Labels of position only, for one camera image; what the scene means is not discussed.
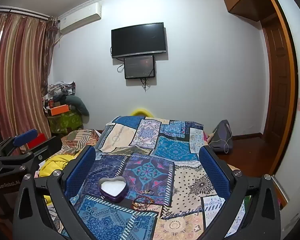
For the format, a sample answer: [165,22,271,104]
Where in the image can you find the yellow cloth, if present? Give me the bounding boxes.
[39,154,77,205]

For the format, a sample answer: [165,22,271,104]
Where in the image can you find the wooden overhead cabinet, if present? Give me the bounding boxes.
[220,0,278,22]

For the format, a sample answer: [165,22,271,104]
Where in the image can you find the grey bag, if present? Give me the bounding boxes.
[208,120,234,155]

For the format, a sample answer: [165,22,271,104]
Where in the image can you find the black wall television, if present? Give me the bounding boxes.
[111,22,167,59]

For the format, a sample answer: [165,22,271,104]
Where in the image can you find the orange box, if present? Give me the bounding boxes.
[49,104,71,116]

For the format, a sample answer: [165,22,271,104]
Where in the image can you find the grey-green cushion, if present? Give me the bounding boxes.
[65,95,90,124]

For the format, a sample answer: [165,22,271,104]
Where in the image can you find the white air conditioner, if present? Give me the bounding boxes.
[59,2,102,34]

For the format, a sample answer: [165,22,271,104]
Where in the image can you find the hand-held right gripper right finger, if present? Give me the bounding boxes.
[199,145,282,240]

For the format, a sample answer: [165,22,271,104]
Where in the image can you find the yellow plastic tub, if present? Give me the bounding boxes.
[130,108,154,118]

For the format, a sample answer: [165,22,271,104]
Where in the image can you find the red turquoise beaded bracelet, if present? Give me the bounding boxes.
[133,196,155,205]

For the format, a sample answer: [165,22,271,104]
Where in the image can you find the pile of clothes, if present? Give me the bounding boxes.
[42,81,77,105]

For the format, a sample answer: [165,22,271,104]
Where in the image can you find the striped curtain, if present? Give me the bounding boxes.
[0,11,59,145]

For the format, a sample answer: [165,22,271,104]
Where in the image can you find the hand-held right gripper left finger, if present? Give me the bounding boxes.
[12,145,100,240]

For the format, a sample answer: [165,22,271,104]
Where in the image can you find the patchwork printed blanket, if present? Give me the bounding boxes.
[61,116,245,240]

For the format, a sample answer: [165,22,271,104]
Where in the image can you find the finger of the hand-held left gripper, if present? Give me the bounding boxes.
[0,129,39,157]
[0,136,63,176]

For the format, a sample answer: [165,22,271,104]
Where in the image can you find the small black monitor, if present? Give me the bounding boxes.
[124,55,155,80]

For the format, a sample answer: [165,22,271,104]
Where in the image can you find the striped beige blanket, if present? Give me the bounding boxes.
[54,129,102,158]

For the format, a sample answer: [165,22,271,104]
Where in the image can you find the red box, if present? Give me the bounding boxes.
[27,133,47,151]

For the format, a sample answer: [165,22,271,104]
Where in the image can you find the black monitor cable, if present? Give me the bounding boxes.
[139,77,151,91]

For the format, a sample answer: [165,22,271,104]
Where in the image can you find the wooden door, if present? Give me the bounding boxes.
[261,17,295,178]

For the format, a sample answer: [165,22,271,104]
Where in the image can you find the purple heart-shaped tin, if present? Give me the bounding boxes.
[98,176,127,203]

